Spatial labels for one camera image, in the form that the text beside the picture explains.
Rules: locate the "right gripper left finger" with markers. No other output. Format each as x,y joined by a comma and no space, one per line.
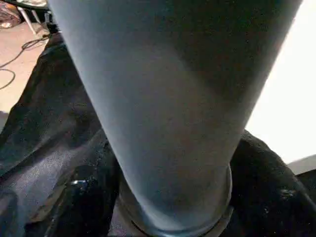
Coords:
84,207

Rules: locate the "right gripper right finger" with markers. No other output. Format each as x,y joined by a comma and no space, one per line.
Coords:
276,197

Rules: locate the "white plastic table top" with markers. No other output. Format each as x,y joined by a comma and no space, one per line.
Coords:
291,98

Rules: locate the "white plastic table leg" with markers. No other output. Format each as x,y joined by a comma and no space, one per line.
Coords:
168,98

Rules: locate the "black plastic mat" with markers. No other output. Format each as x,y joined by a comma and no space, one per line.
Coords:
39,128

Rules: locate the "white plastic stool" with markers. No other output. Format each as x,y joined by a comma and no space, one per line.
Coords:
34,15

